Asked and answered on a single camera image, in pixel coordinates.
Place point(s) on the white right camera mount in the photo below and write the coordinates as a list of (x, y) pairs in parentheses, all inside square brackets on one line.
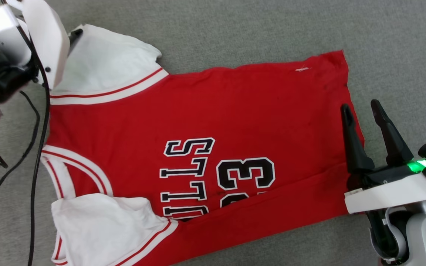
[(390, 194)]

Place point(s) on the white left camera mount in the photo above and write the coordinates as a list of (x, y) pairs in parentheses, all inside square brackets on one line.
[(46, 33)]

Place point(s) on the red and white basketball jersey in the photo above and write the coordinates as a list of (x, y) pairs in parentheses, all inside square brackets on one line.
[(198, 111)]

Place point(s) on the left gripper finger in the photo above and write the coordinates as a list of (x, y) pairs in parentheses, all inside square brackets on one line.
[(75, 36)]

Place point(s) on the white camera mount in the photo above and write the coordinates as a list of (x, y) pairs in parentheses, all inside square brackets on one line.
[(390, 194), (46, 33)]

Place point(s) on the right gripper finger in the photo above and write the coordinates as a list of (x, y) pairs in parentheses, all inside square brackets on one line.
[(353, 147), (392, 144)]

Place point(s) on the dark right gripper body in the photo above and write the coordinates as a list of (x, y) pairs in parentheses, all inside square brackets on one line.
[(383, 175)]

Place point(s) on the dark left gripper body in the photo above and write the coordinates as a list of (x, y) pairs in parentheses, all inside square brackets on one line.
[(7, 79)]

